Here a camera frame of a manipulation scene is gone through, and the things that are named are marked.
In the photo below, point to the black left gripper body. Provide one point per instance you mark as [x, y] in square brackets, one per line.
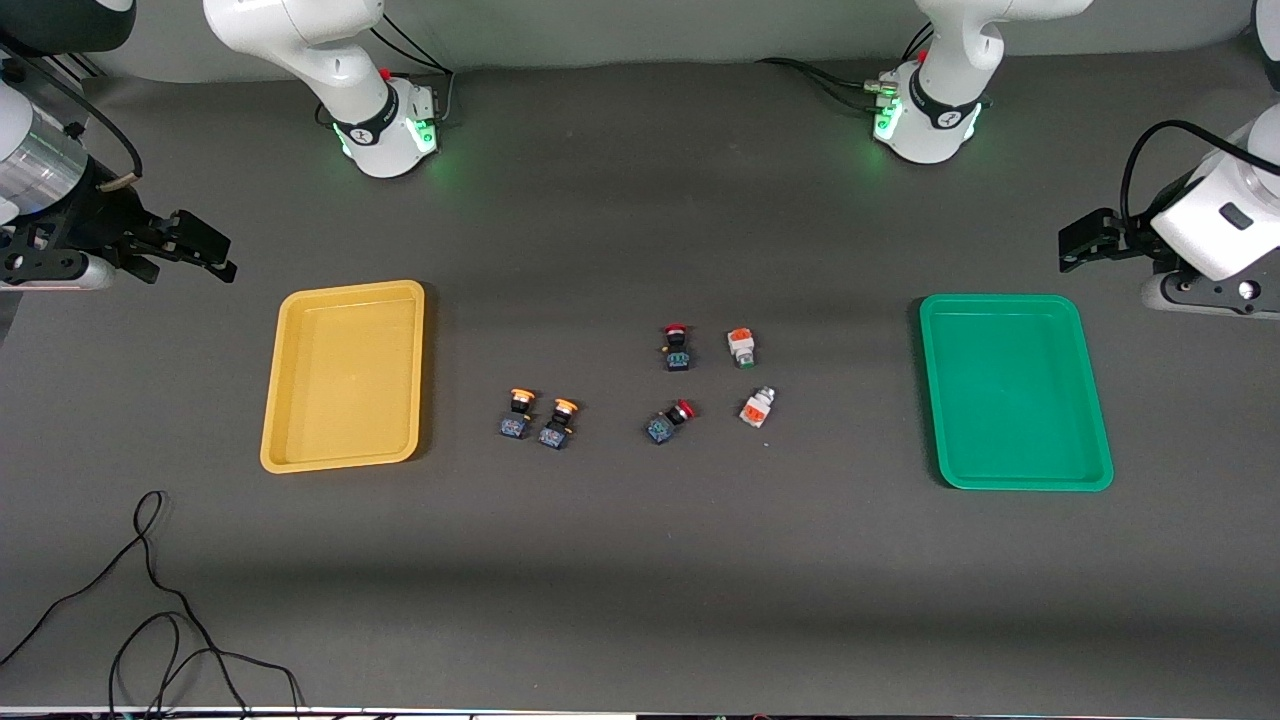
[1131, 240]

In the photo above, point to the aluminium profile rail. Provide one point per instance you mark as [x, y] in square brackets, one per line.
[60, 62]

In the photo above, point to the red push button switch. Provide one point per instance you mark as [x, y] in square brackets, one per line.
[676, 348]
[668, 422]

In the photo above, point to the green button white orange housing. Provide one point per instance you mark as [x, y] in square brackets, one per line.
[757, 407]
[741, 347]

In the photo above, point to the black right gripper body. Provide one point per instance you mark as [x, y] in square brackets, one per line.
[103, 213]

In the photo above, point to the green plastic tray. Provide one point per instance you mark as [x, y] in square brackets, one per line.
[1015, 392]

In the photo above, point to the yellow plastic tray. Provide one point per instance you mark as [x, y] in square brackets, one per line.
[345, 375]

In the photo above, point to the yellow push button switch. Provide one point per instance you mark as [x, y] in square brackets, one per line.
[557, 425]
[516, 415]

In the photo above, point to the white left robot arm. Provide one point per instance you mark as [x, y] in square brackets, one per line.
[945, 110]

